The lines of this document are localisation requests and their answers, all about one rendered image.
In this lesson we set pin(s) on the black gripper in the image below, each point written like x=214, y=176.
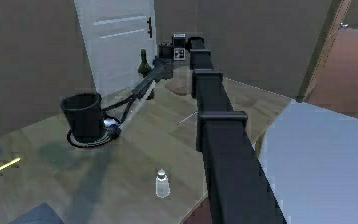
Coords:
x=165, y=65

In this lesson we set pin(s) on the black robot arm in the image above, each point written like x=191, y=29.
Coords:
x=233, y=160

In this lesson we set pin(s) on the black mug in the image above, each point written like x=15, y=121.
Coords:
x=83, y=116

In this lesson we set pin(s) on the green glass bottle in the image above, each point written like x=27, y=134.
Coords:
x=143, y=66

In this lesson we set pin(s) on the brown flat patch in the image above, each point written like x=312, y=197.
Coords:
x=178, y=87

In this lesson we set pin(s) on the white room door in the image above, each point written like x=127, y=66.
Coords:
x=120, y=50

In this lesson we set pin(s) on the thin silver knife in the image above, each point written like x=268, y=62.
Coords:
x=187, y=118

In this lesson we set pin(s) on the dark plate with red rim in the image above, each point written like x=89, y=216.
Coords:
x=87, y=144

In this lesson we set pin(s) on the clear salt shaker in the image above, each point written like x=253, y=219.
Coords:
x=162, y=185

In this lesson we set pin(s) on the yellow pencil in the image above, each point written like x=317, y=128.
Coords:
x=3, y=166

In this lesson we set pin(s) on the dark blue flat object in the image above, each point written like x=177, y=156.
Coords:
x=37, y=215

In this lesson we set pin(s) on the pale blue flat block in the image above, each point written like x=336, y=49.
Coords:
x=320, y=166

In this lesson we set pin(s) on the brown room door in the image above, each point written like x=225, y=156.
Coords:
x=343, y=73

